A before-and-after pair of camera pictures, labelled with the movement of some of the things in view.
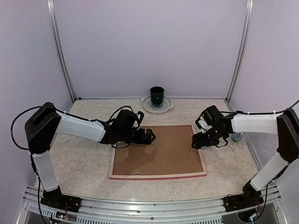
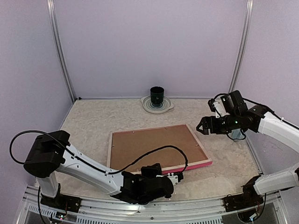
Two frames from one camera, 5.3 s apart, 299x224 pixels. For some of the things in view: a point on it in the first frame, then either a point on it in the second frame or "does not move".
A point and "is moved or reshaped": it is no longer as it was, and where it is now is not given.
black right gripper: x=199 y=142 -> x=205 y=120
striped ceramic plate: x=165 y=106 does not move
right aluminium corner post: x=243 y=50 does not move
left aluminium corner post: x=51 y=6 does not move
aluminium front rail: x=195 y=211 does not move
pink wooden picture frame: x=123 y=177 is moved or reshaped
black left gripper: x=148 y=141 -> x=146 y=171
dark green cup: x=156 y=95 does not move
